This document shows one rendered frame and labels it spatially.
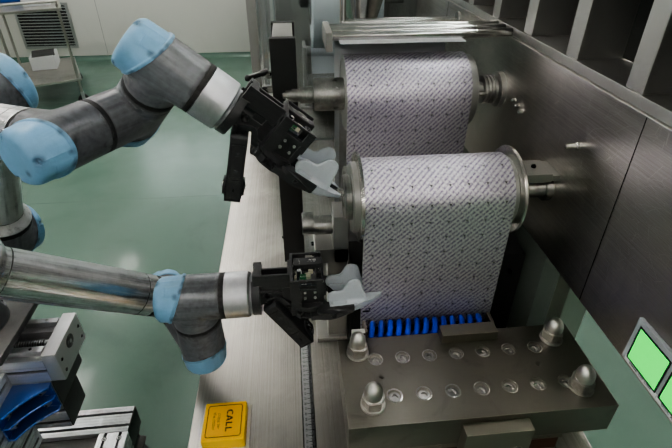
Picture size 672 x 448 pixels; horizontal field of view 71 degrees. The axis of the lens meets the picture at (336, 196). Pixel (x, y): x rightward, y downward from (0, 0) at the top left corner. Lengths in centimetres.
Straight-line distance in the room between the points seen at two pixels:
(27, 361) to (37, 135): 81
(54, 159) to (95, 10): 603
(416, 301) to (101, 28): 612
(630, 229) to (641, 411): 165
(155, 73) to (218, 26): 570
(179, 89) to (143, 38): 7
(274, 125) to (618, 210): 47
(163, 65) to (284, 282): 36
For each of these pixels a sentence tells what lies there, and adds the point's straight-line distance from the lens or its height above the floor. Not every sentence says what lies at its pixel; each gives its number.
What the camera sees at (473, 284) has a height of 110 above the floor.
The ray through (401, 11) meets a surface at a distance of 169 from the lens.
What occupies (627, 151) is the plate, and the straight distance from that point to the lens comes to 71.
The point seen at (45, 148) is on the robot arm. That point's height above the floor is 142.
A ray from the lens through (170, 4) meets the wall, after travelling 639.
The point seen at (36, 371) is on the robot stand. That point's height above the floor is 71.
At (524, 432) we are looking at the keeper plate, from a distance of 79.
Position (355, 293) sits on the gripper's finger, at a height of 112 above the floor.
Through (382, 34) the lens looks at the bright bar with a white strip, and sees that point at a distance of 92.
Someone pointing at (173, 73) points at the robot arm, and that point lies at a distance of 64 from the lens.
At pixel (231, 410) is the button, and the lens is 90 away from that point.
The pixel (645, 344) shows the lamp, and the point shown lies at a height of 120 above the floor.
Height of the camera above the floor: 165
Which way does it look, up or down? 32 degrees down
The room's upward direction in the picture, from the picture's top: straight up
